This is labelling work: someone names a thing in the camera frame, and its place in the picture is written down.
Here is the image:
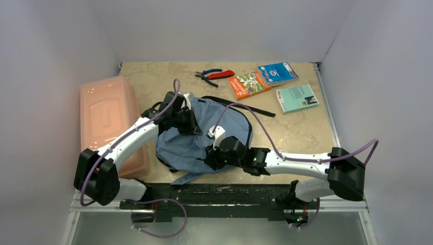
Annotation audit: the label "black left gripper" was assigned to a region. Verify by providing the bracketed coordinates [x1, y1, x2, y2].
[172, 107, 202, 135]

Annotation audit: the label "blue student backpack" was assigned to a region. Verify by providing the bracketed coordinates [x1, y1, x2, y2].
[155, 95, 276, 185]

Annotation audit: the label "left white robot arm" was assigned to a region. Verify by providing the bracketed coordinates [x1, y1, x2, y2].
[74, 91, 202, 209]

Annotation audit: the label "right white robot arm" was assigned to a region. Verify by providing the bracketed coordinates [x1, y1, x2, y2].
[204, 136, 366, 208]

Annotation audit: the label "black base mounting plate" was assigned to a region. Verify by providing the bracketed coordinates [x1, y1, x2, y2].
[119, 183, 319, 226]

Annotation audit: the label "red utility knife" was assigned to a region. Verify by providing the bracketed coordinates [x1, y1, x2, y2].
[207, 70, 235, 80]

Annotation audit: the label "pink plastic storage bin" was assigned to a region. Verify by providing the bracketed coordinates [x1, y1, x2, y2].
[80, 75, 150, 178]

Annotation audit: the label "orange green picture book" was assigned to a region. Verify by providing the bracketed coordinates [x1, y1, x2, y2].
[228, 71, 271, 101]

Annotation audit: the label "teal paperback book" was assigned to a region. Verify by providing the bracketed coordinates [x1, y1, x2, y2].
[276, 84, 320, 114]

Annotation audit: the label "blue paperback book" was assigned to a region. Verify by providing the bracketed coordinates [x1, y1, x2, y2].
[258, 62, 299, 87]

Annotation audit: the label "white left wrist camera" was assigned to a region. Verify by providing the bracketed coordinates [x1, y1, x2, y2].
[182, 92, 195, 110]

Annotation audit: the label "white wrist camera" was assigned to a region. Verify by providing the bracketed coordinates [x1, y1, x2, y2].
[207, 126, 226, 146]
[182, 92, 195, 110]

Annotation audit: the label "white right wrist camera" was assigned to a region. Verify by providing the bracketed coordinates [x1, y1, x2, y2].
[207, 126, 226, 146]

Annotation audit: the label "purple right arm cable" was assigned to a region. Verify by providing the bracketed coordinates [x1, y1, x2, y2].
[211, 103, 379, 230]

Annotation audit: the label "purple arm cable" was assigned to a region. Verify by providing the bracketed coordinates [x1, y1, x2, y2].
[211, 103, 379, 230]
[79, 79, 188, 239]

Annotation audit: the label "blue handled pliers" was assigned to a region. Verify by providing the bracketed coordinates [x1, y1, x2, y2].
[195, 68, 223, 87]

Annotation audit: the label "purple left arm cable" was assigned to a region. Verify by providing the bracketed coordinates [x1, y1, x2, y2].
[79, 79, 188, 239]

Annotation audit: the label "aluminium frame rail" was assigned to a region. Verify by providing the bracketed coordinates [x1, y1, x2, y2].
[62, 184, 377, 244]

